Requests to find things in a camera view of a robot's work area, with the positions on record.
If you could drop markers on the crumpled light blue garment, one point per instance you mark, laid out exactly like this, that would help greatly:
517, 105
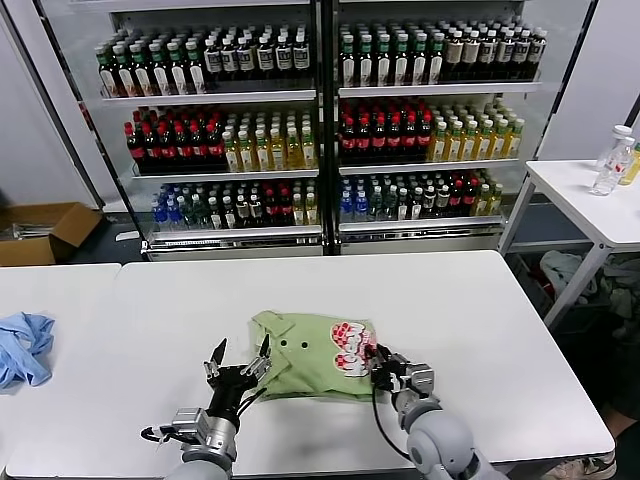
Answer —
26, 360

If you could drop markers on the glass beverage display cabinet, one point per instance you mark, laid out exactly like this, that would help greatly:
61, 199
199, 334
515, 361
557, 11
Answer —
329, 151

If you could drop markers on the green cap white label bottle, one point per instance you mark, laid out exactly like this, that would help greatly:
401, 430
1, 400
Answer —
365, 65
159, 73
107, 76
401, 63
177, 72
124, 75
347, 66
419, 63
383, 64
436, 62
195, 71
141, 74

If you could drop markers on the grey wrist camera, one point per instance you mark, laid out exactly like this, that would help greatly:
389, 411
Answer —
190, 424
421, 379

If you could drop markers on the clear bottle white cap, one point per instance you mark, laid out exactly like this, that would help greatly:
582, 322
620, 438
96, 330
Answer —
614, 148

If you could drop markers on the grey green cloth pile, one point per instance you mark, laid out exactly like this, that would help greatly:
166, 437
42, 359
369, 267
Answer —
623, 293

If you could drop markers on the light green polo shirt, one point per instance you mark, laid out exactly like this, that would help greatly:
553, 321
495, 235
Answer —
310, 370

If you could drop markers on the dark bottle blue white label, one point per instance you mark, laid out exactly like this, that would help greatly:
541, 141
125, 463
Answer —
245, 60
488, 55
265, 60
537, 52
521, 53
213, 62
229, 61
504, 54
301, 58
284, 59

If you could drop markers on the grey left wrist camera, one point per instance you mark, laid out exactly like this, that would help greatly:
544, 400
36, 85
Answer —
190, 424

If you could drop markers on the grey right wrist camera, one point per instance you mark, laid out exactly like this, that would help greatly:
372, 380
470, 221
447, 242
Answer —
421, 379

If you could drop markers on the small red cap cola bottle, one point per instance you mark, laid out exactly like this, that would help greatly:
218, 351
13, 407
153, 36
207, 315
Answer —
457, 201
470, 200
285, 210
272, 211

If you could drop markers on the pale cloth pile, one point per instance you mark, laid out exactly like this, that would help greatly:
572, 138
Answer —
559, 271

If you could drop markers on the white side table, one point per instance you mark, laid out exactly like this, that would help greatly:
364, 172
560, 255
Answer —
566, 196

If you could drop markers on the open cardboard box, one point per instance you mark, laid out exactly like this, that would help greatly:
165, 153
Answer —
71, 226

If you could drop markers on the silver metal bars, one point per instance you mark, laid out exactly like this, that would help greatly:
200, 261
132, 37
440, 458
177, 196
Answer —
31, 231

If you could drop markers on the dark bottle beige label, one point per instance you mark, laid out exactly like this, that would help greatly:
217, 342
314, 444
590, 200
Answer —
454, 57
471, 56

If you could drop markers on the white green sneaker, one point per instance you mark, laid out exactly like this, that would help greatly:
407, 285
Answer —
590, 465

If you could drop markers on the small clear green bottle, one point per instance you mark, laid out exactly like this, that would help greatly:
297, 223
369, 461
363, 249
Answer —
375, 207
201, 215
188, 216
389, 206

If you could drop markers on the clear bottle red label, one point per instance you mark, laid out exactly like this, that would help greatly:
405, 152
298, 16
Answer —
607, 178

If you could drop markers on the small dark bottle white cap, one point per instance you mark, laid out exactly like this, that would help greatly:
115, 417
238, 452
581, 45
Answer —
243, 213
429, 204
215, 216
443, 203
230, 215
403, 206
416, 205
257, 213

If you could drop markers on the yellow tea bottle green label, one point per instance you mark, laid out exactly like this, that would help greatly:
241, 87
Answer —
246, 154
293, 151
309, 150
262, 153
438, 145
454, 144
514, 140
484, 142
277, 152
469, 143
231, 155
499, 141

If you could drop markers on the person leg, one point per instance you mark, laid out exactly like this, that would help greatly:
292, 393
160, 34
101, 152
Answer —
622, 415

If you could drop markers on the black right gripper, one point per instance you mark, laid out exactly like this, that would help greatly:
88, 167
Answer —
391, 376

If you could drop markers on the yellow drink bottle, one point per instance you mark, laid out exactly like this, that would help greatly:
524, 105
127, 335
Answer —
631, 171

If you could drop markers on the small yellow tea bottle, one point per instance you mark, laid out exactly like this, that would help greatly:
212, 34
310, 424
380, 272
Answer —
299, 212
483, 203
496, 202
312, 211

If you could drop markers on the red item under table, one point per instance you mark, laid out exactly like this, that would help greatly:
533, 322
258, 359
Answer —
539, 278

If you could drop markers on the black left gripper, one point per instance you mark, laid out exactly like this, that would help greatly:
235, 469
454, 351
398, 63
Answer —
231, 392

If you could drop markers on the small white floor item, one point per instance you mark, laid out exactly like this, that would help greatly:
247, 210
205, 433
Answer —
126, 236

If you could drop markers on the small blue water bottle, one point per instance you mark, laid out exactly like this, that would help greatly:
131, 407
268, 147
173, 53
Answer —
160, 217
347, 210
174, 216
360, 209

